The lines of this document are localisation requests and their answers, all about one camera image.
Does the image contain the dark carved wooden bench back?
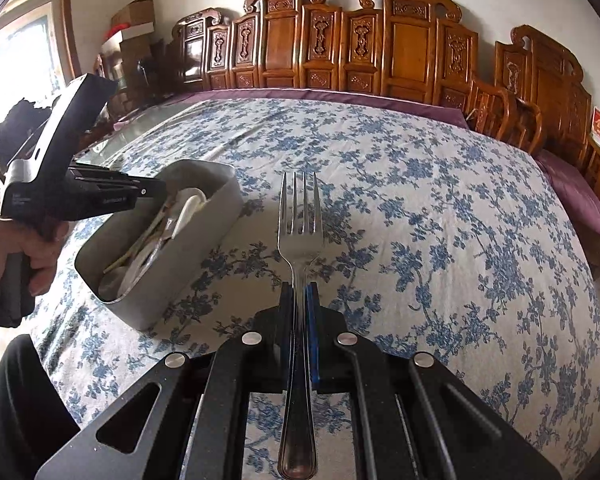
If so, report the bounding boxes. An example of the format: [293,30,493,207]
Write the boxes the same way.
[171,7,232,93]

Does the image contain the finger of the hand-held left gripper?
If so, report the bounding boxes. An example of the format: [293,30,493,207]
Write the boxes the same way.
[71,167,169,207]

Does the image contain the person's left hand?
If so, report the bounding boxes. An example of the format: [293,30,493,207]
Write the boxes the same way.
[0,216,71,307]

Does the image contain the purple seat cushion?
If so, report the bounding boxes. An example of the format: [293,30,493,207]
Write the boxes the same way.
[534,149,600,239]

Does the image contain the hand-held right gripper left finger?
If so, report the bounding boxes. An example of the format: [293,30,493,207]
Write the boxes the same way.
[35,282,297,480]

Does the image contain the wooden armchair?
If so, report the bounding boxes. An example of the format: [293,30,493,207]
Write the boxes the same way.
[466,76,544,156]

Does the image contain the blue floral bedsheet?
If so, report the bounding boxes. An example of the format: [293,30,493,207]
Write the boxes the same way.
[30,96,600,480]

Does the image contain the wooden window frame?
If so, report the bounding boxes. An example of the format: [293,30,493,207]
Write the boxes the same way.
[0,0,83,88]

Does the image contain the grey utensil box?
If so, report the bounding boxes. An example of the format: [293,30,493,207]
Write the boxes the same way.
[73,158,246,332]

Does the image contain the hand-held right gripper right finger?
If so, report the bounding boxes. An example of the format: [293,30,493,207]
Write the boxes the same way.
[304,282,563,480]

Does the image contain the metal fork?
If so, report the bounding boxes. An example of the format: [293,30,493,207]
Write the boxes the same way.
[276,171,327,480]

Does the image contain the dark cloth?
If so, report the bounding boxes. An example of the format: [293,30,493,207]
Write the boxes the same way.
[0,99,58,161]

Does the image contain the cardboard boxes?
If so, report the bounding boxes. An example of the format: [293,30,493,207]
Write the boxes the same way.
[101,0,157,45]

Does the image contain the wooden chopsticks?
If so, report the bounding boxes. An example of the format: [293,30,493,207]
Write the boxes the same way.
[102,210,178,273]

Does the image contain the person's black pants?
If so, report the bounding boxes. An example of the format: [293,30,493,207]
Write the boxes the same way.
[0,334,82,480]

